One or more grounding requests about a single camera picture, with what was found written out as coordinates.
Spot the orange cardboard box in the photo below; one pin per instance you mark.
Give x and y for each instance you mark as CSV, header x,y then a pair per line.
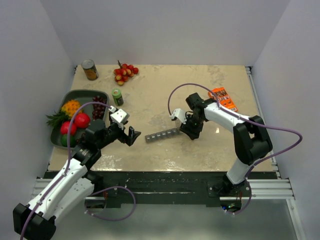
x,y
225,99

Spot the green lid bottle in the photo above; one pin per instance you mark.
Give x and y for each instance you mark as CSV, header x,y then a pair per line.
x,y
117,97

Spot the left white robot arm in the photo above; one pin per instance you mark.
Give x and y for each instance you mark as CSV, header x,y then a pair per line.
x,y
38,219

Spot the toy pineapple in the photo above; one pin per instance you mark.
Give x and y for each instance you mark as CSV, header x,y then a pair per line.
x,y
66,112

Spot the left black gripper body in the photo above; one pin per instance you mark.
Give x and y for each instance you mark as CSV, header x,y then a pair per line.
x,y
119,134

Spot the tin food can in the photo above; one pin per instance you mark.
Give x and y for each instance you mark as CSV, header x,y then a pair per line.
x,y
90,69

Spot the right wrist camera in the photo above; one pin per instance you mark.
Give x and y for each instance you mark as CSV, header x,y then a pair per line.
x,y
178,114

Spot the black base frame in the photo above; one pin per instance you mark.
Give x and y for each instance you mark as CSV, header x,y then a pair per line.
x,y
117,188

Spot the green toy lime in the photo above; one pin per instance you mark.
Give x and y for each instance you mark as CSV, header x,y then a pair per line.
x,y
64,140

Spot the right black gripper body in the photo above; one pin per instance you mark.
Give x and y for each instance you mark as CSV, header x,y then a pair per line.
x,y
192,123

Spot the red toy apple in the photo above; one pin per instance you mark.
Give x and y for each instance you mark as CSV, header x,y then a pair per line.
x,y
82,120

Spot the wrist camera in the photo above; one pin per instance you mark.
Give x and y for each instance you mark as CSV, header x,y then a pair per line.
x,y
178,114
118,116

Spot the red toy fruit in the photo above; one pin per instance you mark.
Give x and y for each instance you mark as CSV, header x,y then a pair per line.
x,y
65,127

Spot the grey weekly pill organizer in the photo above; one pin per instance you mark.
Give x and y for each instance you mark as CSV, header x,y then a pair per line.
x,y
162,135

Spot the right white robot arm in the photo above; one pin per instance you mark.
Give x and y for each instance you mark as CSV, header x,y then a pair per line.
x,y
251,140

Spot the dark purple grape bunch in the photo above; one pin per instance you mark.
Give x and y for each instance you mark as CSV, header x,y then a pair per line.
x,y
98,109

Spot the dark grey tray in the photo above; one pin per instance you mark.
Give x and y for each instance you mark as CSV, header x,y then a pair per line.
x,y
83,96

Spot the red cherry bunch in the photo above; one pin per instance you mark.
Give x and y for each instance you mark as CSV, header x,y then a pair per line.
x,y
124,72

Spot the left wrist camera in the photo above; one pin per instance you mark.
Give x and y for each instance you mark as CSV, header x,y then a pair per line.
x,y
118,116

